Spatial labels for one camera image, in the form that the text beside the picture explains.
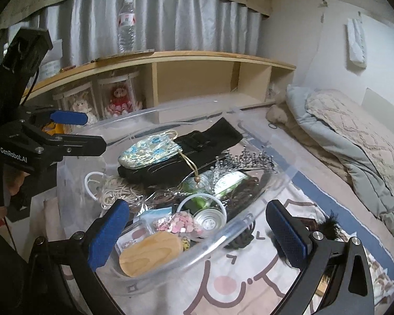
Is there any white cord loop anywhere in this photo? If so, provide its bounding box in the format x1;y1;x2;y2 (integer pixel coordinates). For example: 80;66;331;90
84;171;106;201

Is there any brown blanket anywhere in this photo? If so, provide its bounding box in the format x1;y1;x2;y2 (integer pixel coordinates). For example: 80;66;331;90
284;120;353;186

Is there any beige bed mattress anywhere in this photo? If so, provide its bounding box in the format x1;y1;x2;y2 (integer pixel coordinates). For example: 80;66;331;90
243;105;394;302

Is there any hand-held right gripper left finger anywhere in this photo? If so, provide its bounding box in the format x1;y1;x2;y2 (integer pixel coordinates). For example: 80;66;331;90
29;198;131;315

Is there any wooden shelf unit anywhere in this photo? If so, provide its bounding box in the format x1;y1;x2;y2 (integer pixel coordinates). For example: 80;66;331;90
20;51;297;126

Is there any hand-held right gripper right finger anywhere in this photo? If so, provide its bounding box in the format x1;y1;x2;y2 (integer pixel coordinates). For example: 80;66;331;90
265;198;375;315

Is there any white headboard panel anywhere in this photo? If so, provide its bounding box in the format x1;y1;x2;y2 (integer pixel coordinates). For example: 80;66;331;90
364;88;394;132

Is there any blue floral brocade pouch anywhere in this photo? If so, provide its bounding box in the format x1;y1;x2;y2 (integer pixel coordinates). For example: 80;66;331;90
117;129;182;173

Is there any brown hair piece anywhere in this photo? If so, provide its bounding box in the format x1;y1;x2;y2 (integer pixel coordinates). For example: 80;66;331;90
222;175;264;204

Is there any white coiled cord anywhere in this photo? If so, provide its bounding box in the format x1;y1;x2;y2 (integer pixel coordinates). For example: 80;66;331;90
95;174;146;208

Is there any clear plastic storage box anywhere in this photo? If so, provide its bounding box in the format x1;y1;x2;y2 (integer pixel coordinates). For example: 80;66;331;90
56;97;298;297

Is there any clear packet of pink sequins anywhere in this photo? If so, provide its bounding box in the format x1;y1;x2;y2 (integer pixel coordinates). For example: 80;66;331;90
153;212;201;242

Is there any light blue packet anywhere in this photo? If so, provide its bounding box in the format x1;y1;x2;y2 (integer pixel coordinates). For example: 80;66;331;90
141;208;172;224

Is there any white plush in clear case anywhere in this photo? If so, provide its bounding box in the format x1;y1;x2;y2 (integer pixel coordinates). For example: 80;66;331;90
53;83;98;126

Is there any clear packet of picture cards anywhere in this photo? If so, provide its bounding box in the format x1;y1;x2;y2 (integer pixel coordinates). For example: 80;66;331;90
116;221;152;257

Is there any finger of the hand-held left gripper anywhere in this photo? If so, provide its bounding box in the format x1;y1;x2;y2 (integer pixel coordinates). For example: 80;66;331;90
27;104;88;128
36;131;107;159

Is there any black feather hair clip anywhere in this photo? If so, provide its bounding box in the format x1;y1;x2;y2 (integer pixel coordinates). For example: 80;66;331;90
314;209;343;241

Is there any round wooden disc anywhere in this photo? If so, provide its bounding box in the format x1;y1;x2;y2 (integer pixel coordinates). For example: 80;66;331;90
119;231;184;278

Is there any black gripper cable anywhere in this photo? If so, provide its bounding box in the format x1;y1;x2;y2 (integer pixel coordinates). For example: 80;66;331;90
4;216;21;257

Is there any white hanging wall bag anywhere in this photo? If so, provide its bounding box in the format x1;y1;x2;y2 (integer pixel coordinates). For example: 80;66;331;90
346;18;367;67

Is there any silver tiara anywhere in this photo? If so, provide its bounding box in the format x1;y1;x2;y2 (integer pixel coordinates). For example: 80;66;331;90
205;150;277;185

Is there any yellow packet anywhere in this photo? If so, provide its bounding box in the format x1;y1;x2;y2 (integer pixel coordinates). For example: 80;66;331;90
41;121;65;136

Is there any red doll in clear case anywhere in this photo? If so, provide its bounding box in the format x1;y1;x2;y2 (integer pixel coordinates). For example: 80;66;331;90
97;72;146;119

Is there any beige plush toy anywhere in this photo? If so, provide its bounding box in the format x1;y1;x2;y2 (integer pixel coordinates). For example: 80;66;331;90
266;93;290;125

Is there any grey and beige quilt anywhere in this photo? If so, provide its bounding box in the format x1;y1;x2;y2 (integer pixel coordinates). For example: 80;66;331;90
287;85;394;237

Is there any white plastic tub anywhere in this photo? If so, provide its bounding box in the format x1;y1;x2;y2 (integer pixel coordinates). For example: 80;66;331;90
39;60;64;81

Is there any grey curtain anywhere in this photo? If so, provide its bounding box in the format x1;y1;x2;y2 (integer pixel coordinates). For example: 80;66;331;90
0;0;264;77

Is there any green packet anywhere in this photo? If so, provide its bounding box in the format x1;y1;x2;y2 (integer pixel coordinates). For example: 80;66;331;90
184;171;247;198

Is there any person's left hand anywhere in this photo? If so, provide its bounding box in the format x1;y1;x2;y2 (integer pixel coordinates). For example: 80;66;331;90
0;161;25;221

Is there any black braided hair tie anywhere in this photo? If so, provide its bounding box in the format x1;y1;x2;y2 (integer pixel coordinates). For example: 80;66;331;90
228;226;256;249

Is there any black fabric pouch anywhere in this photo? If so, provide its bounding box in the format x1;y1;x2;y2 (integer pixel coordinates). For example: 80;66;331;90
117;116;243;189

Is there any clear water bottle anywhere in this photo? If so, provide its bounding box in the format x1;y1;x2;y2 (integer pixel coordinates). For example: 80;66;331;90
118;0;137;54

